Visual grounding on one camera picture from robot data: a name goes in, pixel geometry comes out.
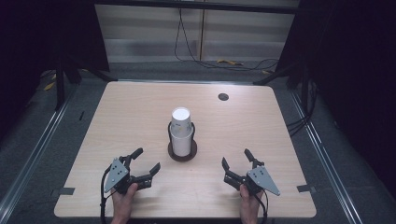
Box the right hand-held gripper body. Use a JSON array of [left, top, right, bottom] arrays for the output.
[[223, 165, 281, 197]]

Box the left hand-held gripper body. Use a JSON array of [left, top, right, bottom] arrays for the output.
[[104, 155, 153, 196]]

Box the black cup holder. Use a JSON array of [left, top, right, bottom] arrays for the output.
[[167, 120, 198, 162]]

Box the floral print white paper cup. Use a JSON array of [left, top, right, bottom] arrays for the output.
[[170, 106, 191, 138]]

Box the person's right hand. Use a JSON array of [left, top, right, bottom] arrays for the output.
[[239, 183, 264, 220]]

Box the person's left hand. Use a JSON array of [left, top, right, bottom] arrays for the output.
[[111, 182, 139, 220]]

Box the plain white paper cup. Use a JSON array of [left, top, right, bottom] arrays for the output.
[[170, 130, 192, 158]]

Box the grey tape piece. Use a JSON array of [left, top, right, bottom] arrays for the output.
[[58, 187, 76, 197], [296, 184, 318, 193]]

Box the black stand leg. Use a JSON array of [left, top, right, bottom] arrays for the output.
[[76, 60, 119, 83], [252, 61, 301, 87]]

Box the black metal stand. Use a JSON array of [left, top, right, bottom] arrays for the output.
[[53, 60, 67, 112]]

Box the black overhead beam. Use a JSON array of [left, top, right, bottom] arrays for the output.
[[93, 0, 301, 15]]

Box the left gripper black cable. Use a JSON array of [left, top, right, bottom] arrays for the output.
[[99, 166, 114, 224]]

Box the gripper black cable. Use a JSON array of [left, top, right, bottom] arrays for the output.
[[99, 166, 114, 224], [255, 189, 269, 224]]

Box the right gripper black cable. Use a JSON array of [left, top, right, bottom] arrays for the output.
[[255, 189, 269, 224]]

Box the bundle of black cables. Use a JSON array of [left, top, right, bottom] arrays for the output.
[[285, 78, 319, 138]]

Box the metal floor rail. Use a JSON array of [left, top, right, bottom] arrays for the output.
[[0, 83, 79, 217], [289, 89, 364, 224]]

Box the black hanging cable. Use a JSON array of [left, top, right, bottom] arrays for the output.
[[174, 7, 280, 72]]

